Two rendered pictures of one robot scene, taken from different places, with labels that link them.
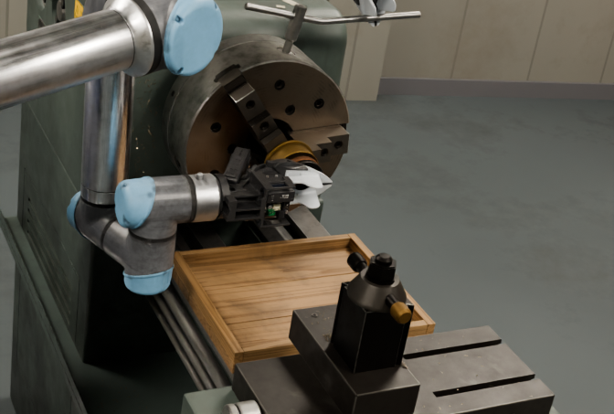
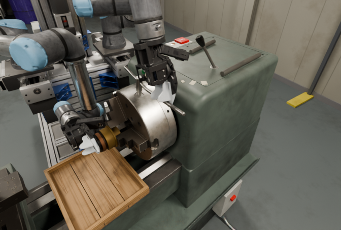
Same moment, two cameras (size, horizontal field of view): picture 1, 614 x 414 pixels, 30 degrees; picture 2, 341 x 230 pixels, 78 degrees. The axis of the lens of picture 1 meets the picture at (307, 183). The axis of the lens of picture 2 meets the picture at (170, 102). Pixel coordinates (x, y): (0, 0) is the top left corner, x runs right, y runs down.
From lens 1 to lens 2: 1.97 m
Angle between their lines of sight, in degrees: 66
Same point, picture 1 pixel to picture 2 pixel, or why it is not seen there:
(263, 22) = not seen: hidden behind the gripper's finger
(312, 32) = (181, 98)
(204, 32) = (22, 55)
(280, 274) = (110, 171)
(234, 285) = (97, 160)
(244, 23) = not seen: hidden behind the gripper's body
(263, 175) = (76, 128)
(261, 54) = (128, 90)
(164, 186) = (59, 108)
